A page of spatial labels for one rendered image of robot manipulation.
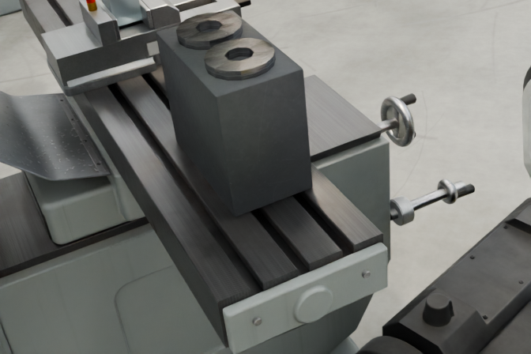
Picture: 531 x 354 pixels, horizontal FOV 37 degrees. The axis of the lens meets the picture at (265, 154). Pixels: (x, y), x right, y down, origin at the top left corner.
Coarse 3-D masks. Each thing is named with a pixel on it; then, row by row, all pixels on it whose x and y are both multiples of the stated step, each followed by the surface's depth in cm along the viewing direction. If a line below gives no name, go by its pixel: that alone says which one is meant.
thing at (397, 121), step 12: (408, 96) 172; (384, 108) 177; (396, 108) 171; (408, 108) 170; (384, 120) 179; (396, 120) 174; (408, 120) 169; (396, 132) 176; (408, 132) 170; (396, 144) 177; (408, 144) 173
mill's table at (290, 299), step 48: (48, 0) 180; (96, 96) 136; (144, 96) 134; (144, 144) 122; (144, 192) 114; (192, 192) 114; (336, 192) 107; (192, 240) 102; (240, 240) 101; (288, 240) 101; (336, 240) 103; (192, 288) 104; (240, 288) 94; (288, 288) 95; (336, 288) 98; (240, 336) 94
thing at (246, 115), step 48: (192, 48) 105; (240, 48) 101; (192, 96) 104; (240, 96) 96; (288, 96) 99; (192, 144) 112; (240, 144) 99; (288, 144) 103; (240, 192) 103; (288, 192) 107
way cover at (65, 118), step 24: (0, 96) 145; (24, 96) 150; (48, 96) 151; (0, 120) 134; (24, 120) 141; (48, 120) 143; (72, 120) 144; (0, 144) 125; (48, 144) 135; (72, 144) 136; (24, 168) 123; (48, 168) 128; (96, 168) 130
